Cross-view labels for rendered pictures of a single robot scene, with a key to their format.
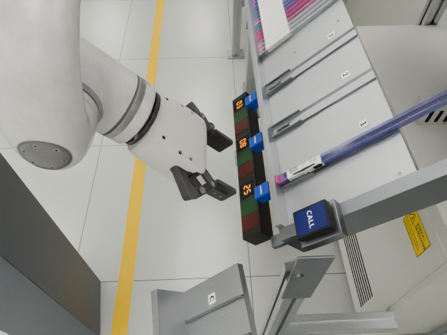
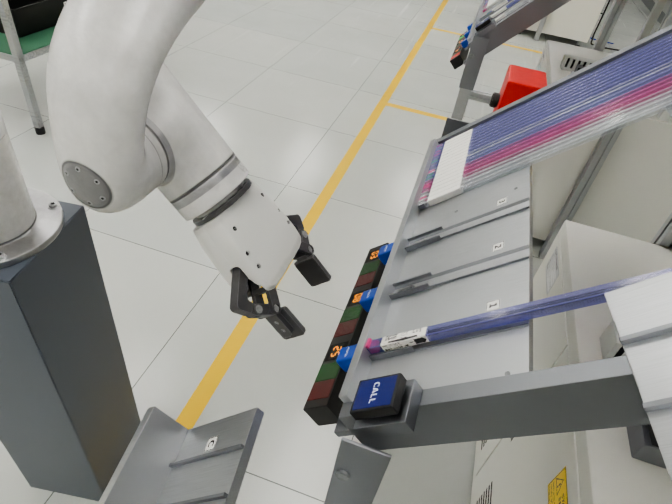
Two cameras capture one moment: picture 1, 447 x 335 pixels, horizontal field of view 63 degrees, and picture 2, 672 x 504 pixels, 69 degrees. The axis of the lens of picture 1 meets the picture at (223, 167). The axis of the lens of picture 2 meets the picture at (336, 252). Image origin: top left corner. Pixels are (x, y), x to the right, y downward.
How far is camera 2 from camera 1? 13 cm
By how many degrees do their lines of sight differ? 16
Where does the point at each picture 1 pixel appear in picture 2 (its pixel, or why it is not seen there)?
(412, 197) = (512, 407)
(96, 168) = (204, 294)
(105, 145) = not seen: hidden behind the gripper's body
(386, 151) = (504, 344)
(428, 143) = not seen: hidden behind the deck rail
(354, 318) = not seen: outside the picture
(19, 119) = (69, 132)
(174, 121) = (258, 218)
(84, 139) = (130, 182)
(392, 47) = (604, 257)
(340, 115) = (472, 290)
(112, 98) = (189, 162)
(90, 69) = (178, 123)
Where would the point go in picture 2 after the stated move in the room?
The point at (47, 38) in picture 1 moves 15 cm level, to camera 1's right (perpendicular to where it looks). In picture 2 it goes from (121, 59) to (317, 113)
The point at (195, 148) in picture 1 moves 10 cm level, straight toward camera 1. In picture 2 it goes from (270, 258) to (235, 327)
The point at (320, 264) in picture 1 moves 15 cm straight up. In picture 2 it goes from (371, 462) to (405, 371)
